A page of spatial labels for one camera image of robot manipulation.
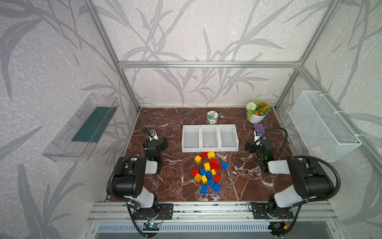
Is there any white wire mesh basket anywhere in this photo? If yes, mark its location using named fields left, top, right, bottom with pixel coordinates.
left=288, top=91, right=362, bottom=162

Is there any red lego pile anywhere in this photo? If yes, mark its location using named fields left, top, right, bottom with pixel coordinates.
left=213, top=174, right=221, bottom=183
left=192, top=169, right=201, bottom=177

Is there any small yellow lego brick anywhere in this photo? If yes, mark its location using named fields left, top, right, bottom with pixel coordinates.
left=202, top=175, right=208, bottom=184

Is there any long red lego brick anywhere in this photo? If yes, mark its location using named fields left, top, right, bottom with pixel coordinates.
left=200, top=152, right=208, bottom=160

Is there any yellow lego centre pile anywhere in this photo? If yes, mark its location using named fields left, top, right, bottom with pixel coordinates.
left=204, top=163, right=211, bottom=172

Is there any green mat in tray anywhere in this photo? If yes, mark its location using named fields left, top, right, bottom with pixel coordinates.
left=72, top=107, right=117, bottom=143

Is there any aluminium front rail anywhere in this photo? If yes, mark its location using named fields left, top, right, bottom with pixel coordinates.
left=87, top=201, right=338, bottom=223

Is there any brown slotted scoop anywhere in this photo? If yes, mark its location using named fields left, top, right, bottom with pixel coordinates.
left=143, top=124, right=158, bottom=140

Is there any blue lego centre pile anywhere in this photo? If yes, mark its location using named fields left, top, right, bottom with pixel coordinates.
left=200, top=168, right=207, bottom=176

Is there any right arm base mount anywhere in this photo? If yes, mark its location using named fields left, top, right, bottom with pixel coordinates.
left=247, top=202, right=294, bottom=220

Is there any blue lego bottom right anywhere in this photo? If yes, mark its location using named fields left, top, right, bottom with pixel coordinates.
left=213, top=183, right=221, bottom=193

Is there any small labelled tin can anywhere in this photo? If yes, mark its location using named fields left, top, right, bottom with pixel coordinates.
left=207, top=111, right=218, bottom=124

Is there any blue lego brick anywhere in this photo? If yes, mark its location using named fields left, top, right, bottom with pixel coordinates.
left=221, top=162, right=228, bottom=169

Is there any blue lego bottom left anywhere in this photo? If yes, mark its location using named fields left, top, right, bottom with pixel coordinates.
left=201, top=185, right=208, bottom=195

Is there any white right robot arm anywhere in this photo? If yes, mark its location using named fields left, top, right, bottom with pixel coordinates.
left=245, top=127, right=341, bottom=214

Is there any clear plastic wall tray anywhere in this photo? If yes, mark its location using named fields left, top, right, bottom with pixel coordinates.
left=42, top=93, right=119, bottom=162

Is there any purple and pink scoop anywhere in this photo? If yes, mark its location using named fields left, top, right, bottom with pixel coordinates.
left=253, top=123, right=266, bottom=134

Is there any white three-compartment bin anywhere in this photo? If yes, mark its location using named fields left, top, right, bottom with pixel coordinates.
left=182, top=124, right=239, bottom=153

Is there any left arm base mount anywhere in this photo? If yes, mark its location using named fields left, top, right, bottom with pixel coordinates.
left=133, top=203, right=174, bottom=220

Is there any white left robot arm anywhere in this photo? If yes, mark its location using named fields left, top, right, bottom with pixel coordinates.
left=106, top=138, right=168, bottom=214

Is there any blue lego pile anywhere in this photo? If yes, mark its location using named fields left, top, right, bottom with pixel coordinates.
left=208, top=179, right=215, bottom=188
left=200, top=168, right=207, bottom=176

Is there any blue lego lower pile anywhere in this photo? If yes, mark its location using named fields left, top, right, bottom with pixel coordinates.
left=208, top=179, right=215, bottom=188

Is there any large yellow lego brick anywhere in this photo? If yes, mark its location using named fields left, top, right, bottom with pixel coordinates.
left=194, top=173, right=202, bottom=183

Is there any white pot with flowers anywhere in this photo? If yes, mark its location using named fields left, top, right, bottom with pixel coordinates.
left=246, top=95, right=272, bottom=124

